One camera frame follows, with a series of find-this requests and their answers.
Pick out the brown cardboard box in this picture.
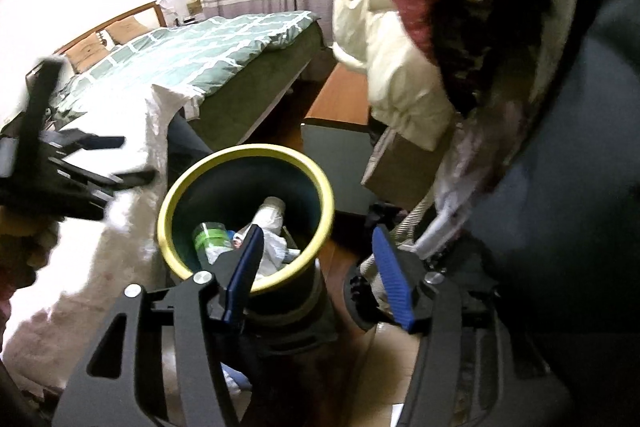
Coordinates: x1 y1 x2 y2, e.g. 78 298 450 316
361 124 451 208

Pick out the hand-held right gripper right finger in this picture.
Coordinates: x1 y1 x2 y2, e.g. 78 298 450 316
371 226 556 427

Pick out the bed with green plaid duvet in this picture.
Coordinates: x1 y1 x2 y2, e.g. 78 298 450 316
52 11 321 120

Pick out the brown pillow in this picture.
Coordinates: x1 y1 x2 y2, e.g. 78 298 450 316
65 32 110 70
105 19 151 45

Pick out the dark blue cloth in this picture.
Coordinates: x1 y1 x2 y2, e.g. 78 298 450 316
470 0 640 427

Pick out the white and pink cloth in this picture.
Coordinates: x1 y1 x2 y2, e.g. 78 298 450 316
415 102 531 258

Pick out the green-white plastic bottle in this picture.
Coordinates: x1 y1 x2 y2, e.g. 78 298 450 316
192 221 236 268

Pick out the dark patterned cloth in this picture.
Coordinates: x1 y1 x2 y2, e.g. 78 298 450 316
432 0 556 118

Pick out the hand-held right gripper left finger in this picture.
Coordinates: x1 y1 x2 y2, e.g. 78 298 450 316
65 224 265 427

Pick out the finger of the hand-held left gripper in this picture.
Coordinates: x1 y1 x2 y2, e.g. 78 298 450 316
50 157 157 212
57 129 126 154

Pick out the clear plastic bottle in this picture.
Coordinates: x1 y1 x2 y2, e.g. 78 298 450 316
235 197 287 253

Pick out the yellow-rimmed dark trash bin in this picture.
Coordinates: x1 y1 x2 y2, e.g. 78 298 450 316
157 144 341 353

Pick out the wooden desk with grey side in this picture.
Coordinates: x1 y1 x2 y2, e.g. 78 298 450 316
301 62 377 217

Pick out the crumpled white tissue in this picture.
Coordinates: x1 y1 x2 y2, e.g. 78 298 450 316
252 227 301 280

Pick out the wooden bed headboard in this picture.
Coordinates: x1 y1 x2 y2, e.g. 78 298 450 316
52 1 168 58

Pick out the dark green bed base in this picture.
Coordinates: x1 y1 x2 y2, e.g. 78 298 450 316
187 22 326 148

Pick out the cream puffer jacket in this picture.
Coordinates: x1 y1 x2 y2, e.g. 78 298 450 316
330 0 456 152

